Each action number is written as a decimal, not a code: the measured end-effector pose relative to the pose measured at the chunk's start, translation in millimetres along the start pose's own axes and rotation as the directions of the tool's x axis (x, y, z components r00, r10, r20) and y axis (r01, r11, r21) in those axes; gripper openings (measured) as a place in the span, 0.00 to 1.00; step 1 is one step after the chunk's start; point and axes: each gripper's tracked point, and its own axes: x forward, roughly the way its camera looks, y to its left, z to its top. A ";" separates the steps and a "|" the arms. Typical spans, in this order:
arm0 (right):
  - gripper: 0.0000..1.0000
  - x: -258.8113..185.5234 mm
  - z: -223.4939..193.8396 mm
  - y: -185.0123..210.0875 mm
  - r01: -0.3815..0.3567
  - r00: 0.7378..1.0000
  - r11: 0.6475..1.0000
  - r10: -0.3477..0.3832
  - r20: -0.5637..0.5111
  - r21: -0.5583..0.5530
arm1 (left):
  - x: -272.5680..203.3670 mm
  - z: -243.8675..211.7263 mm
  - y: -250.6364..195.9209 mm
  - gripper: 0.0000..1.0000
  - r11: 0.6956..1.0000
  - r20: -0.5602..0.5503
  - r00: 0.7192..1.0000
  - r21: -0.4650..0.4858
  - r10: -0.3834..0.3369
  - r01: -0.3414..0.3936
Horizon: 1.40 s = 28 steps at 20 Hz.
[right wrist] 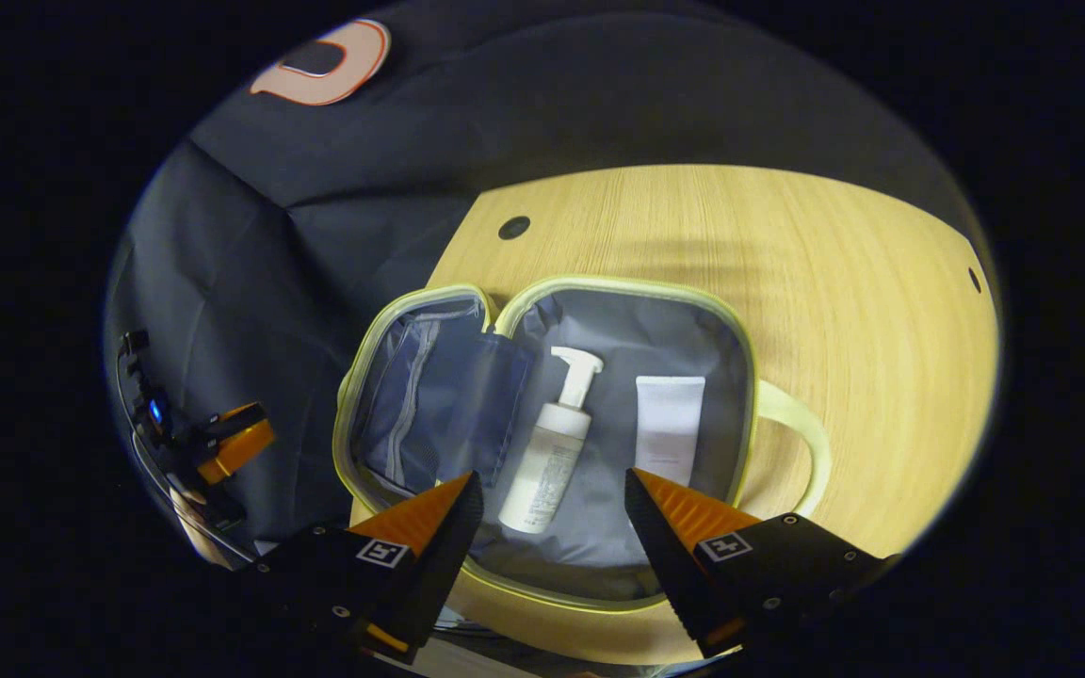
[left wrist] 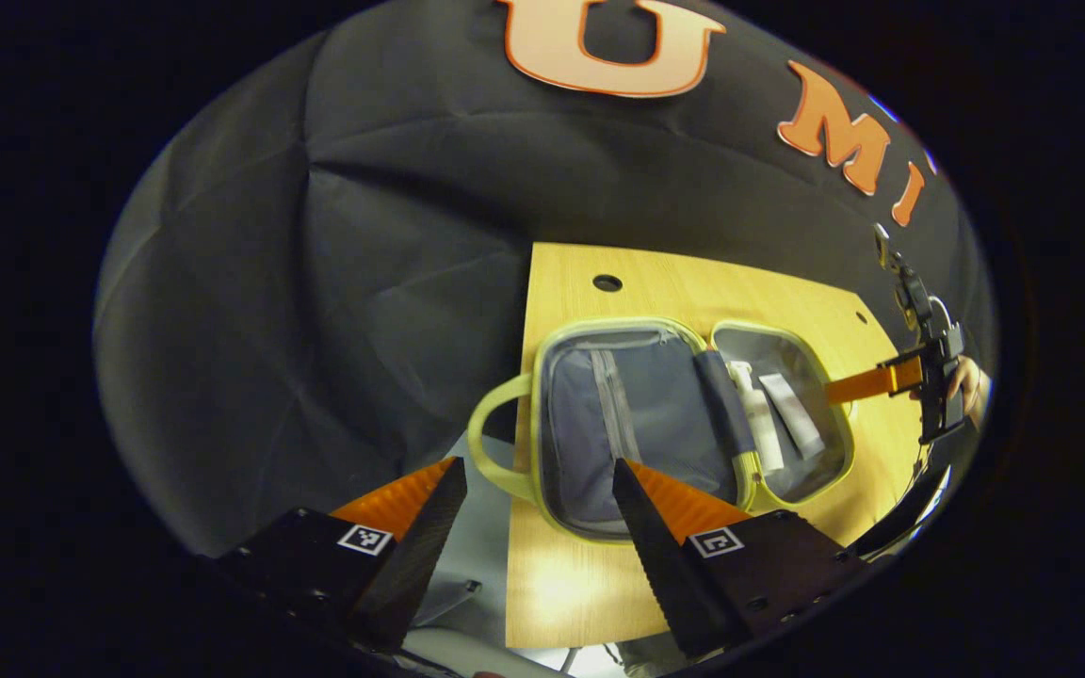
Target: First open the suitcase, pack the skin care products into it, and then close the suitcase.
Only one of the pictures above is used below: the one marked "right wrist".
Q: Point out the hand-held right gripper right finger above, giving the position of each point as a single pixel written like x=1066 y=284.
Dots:
x=670 y=565

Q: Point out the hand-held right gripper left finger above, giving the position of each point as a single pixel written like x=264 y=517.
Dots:
x=439 y=556

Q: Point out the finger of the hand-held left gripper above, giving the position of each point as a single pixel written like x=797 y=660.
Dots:
x=236 y=447

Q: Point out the white skin care tube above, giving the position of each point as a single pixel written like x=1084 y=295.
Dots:
x=670 y=428

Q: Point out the white pump bottle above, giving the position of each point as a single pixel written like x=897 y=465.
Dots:
x=547 y=461

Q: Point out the pale yellow suitcase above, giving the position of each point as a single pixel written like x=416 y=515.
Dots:
x=618 y=330

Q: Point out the black backdrop cloth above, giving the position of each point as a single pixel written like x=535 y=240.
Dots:
x=269 y=245

